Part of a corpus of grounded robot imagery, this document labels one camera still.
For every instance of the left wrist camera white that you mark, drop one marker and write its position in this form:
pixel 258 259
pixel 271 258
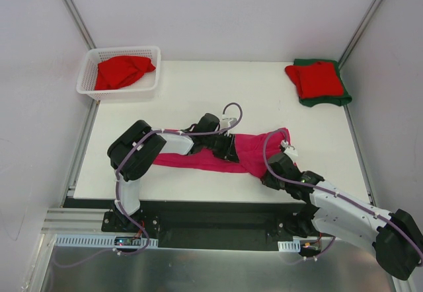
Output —
pixel 226 123

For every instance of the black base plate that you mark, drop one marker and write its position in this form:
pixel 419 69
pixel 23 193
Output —
pixel 206 225

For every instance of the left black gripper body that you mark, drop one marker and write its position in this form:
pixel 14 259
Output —
pixel 229 147

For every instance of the folded green t shirt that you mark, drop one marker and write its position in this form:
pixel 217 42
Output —
pixel 334 100

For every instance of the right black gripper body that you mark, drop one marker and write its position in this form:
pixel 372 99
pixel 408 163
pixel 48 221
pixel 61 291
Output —
pixel 269 178

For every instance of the right grey cable duct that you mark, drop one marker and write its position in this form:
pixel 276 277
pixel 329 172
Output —
pixel 289 246

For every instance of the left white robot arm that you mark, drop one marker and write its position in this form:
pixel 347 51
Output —
pixel 132 154

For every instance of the left grey cable duct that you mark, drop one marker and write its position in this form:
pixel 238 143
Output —
pixel 105 241

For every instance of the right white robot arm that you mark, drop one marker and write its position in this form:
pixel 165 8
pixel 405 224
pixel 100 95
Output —
pixel 392 238

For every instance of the pink t shirt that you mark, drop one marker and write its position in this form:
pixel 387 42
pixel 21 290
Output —
pixel 249 148

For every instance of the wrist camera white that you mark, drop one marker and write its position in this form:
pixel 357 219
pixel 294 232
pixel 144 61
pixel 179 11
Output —
pixel 226 123
pixel 288 149

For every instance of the white plastic basket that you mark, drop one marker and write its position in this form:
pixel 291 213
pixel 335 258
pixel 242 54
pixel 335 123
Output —
pixel 144 88

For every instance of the grey cable duct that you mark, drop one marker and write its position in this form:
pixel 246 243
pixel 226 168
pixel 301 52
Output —
pixel 105 241
pixel 289 246

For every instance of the folded red t shirt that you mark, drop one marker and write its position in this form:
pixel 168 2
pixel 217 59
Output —
pixel 316 80

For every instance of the red crumpled t shirt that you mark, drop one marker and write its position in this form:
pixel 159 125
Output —
pixel 122 71

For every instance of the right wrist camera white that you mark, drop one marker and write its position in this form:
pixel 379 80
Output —
pixel 288 149

